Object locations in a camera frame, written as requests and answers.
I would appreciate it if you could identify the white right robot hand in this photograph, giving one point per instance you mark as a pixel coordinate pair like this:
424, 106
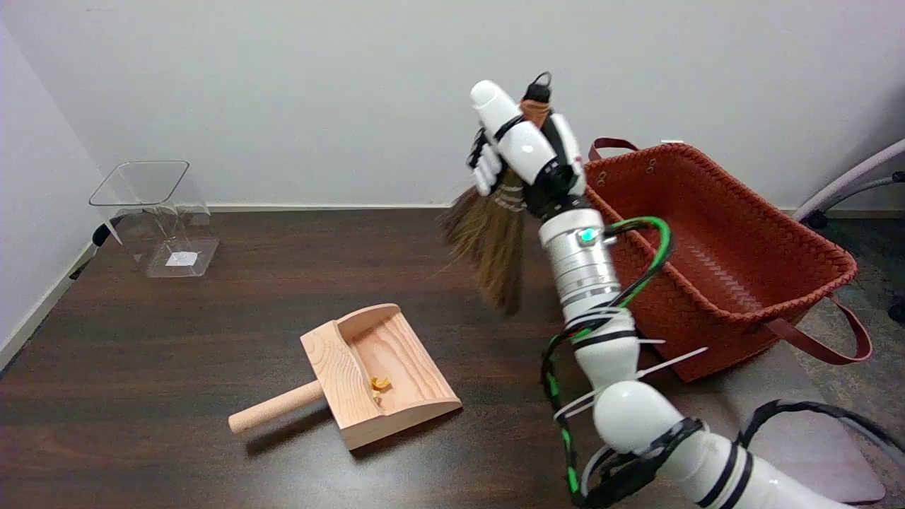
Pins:
524, 147

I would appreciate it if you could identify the small straw hand broom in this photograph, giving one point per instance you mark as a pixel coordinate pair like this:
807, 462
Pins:
491, 237

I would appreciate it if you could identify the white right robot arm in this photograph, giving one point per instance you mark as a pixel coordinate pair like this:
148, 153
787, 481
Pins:
622, 367

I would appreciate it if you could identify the brown woven storage basket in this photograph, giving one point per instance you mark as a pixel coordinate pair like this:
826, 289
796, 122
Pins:
714, 247

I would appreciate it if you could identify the wooden dustpan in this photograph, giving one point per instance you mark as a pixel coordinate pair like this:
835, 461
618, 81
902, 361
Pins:
368, 371

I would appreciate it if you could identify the yellow paper scrap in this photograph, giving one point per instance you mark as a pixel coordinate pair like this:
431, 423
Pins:
380, 384

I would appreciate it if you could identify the clear plastic bin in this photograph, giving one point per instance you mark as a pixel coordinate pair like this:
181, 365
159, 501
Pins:
159, 215

